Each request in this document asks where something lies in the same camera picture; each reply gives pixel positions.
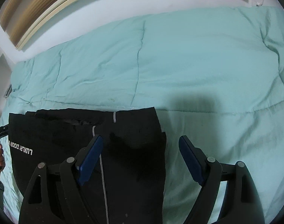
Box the black hooded jacket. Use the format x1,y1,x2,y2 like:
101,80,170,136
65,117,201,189
8,108,166,223

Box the teal quilted bed comforter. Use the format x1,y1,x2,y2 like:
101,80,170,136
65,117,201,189
0,7,284,223

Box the striped brown window blind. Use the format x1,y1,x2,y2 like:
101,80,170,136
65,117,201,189
0,0,258,52

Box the white wall bookshelf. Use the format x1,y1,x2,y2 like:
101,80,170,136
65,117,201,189
0,54,12,98

